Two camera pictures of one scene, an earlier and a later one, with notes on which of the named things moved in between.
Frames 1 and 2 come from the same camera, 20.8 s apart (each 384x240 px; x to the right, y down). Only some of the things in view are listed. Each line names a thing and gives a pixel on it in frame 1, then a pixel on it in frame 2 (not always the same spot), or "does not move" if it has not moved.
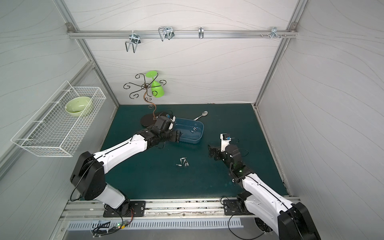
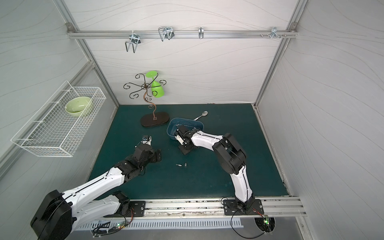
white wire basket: x=52 y=130 does not move
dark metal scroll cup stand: x=147 y=120 does not move
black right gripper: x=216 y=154 → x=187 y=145
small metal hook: x=201 y=32 does not move
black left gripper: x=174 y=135 → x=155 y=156
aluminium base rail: x=212 y=210 does not move
